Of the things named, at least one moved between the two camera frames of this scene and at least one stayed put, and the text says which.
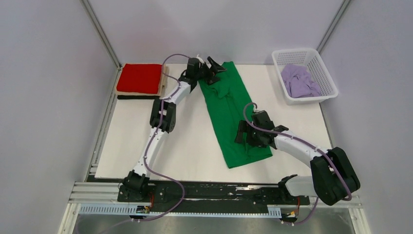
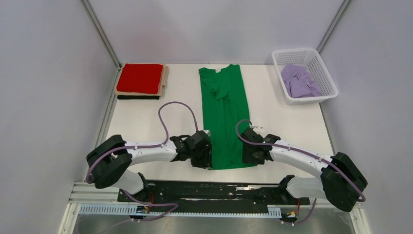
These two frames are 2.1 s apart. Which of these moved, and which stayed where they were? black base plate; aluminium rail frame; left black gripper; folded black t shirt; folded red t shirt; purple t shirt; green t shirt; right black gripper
Moved: left black gripper; green t shirt; right black gripper
Stayed: folded black t shirt; black base plate; folded red t shirt; aluminium rail frame; purple t shirt
